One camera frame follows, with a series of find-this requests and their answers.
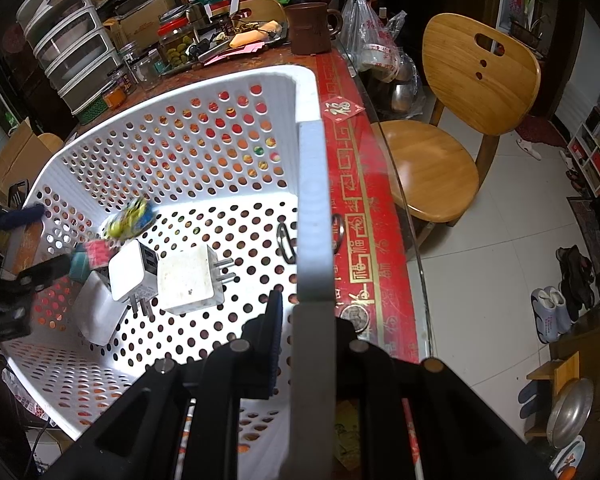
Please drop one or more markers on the black phone stand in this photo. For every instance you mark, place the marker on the black phone stand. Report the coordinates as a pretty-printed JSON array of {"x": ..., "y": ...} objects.
[{"x": 19, "y": 192}]

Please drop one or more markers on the brown ceramic mug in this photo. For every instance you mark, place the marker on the brown ceramic mug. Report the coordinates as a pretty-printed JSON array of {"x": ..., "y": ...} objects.
[{"x": 307, "y": 30}]

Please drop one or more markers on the red lid olive jar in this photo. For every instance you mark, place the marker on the red lid olive jar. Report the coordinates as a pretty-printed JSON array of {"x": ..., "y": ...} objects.
[{"x": 177, "y": 47}]

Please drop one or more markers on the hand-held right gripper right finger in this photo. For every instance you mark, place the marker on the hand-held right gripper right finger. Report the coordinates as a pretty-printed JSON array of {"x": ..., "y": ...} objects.
[{"x": 345, "y": 332}]

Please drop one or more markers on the open cardboard box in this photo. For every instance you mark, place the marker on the open cardboard box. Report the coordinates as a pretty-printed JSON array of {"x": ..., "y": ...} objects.
[{"x": 10, "y": 160}]

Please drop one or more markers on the brown cardboard box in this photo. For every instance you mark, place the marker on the brown cardboard box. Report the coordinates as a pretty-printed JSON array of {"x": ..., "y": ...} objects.
[{"x": 140, "y": 25}]

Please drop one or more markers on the silver round coin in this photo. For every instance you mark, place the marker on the silver round coin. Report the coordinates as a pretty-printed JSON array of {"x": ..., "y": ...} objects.
[{"x": 355, "y": 317}]

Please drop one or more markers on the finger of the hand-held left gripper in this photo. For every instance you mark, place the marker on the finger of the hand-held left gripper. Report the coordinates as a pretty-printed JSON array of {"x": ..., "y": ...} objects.
[
  {"x": 45, "y": 271},
  {"x": 25, "y": 215}
]

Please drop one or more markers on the red paper decal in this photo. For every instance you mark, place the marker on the red paper decal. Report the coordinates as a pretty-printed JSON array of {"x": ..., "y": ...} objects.
[{"x": 342, "y": 109}]

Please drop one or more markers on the large white charger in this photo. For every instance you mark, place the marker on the large white charger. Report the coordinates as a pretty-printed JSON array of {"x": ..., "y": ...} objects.
[{"x": 187, "y": 280}]

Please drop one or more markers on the dark shoes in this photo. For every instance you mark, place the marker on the dark shoes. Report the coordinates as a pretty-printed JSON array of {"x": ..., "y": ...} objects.
[{"x": 575, "y": 275}]

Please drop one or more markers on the wooden chair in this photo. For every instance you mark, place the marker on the wooden chair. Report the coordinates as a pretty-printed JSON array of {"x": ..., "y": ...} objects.
[
  {"x": 430, "y": 170},
  {"x": 262, "y": 9},
  {"x": 51, "y": 142}
]

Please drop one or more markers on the white perforated plastic basket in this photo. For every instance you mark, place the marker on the white perforated plastic basket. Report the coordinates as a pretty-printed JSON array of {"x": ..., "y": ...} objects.
[{"x": 195, "y": 160}]

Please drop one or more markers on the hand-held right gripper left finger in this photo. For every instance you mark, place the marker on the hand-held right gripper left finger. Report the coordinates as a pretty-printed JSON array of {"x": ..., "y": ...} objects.
[{"x": 275, "y": 345}]

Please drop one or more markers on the clear plastic bag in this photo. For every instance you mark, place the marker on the clear plastic bag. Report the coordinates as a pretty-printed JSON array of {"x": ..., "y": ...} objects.
[{"x": 375, "y": 25}]

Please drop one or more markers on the empty glass jar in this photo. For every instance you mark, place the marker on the empty glass jar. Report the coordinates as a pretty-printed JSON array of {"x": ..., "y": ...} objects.
[{"x": 147, "y": 72}]

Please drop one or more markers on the wooden stool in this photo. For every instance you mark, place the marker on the wooden stool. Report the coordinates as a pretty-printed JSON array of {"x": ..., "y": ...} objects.
[{"x": 562, "y": 372}]

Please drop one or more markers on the metal basin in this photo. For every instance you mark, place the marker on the metal basin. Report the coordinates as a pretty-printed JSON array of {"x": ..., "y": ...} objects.
[{"x": 570, "y": 410}]

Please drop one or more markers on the small orange jar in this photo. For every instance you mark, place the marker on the small orange jar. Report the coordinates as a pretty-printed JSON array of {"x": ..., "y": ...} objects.
[{"x": 120, "y": 91}]

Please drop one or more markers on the white stacked plastic drawers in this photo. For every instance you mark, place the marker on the white stacked plastic drawers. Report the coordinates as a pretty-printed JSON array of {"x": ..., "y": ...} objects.
[{"x": 70, "y": 45}]

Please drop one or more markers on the red door mat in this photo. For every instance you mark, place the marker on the red door mat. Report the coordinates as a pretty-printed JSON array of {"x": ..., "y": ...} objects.
[{"x": 545, "y": 132}]

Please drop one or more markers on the grey and white slippers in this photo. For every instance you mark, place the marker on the grey and white slippers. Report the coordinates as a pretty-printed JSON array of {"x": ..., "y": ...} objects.
[{"x": 550, "y": 312}]

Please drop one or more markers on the white slipper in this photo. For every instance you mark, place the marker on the white slipper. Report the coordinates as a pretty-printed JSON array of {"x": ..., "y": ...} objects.
[{"x": 529, "y": 149}]

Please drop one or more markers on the green plastic basket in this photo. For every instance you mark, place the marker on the green plastic basket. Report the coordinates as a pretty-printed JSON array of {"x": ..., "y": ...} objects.
[{"x": 92, "y": 111}]

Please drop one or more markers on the white shelf unit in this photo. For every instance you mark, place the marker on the white shelf unit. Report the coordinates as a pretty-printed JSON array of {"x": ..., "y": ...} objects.
[{"x": 595, "y": 150}]

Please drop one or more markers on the pink patterned cube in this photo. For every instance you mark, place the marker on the pink patterned cube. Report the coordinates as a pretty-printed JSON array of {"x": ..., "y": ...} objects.
[{"x": 100, "y": 255}]

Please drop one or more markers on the dark patterned mat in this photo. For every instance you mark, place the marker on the dark patterned mat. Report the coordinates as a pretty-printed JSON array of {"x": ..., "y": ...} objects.
[{"x": 592, "y": 230}]

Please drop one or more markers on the white dual port charger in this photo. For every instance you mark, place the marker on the white dual port charger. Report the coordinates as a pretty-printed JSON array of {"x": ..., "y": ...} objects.
[{"x": 130, "y": 275}]

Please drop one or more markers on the red printed tablecloth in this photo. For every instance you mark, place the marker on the red printed tablecloth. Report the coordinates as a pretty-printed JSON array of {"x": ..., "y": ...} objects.
[{"x": 365, "y": 200}]

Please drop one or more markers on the blue slippers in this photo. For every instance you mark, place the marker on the blue slippers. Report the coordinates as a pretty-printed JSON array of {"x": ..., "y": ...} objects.
[{"x": 530, "y": 400}]

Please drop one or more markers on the metal tray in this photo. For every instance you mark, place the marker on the metal tray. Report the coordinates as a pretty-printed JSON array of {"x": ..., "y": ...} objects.
[{"x": 215, "y": 57}]

